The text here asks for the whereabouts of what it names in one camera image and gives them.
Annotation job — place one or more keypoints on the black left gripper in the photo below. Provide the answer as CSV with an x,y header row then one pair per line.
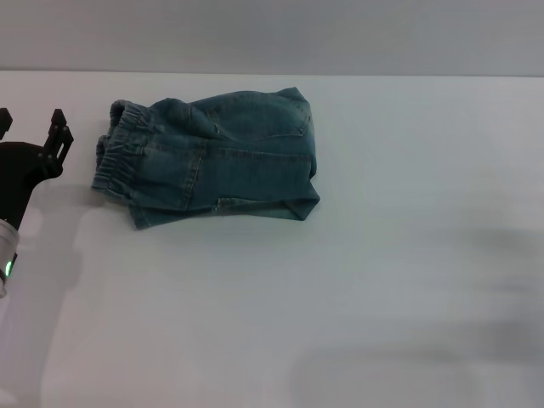
x,y
21,178

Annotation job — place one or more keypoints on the blue denim shorts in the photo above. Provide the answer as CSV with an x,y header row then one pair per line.
x,y
212,161

